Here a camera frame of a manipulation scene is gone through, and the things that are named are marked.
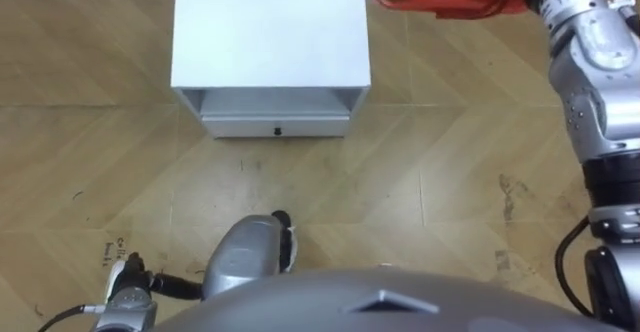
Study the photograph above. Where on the white cabinet with drawer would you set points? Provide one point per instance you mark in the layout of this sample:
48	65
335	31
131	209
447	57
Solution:
270	32

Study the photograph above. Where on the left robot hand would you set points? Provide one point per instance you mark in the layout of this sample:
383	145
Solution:
134	274

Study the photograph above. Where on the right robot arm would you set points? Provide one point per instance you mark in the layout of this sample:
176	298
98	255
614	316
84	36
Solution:
600	97

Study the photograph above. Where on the robot body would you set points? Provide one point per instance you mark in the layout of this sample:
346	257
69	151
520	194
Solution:
380	307

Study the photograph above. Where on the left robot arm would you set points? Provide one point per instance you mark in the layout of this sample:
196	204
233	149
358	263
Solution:
125	312

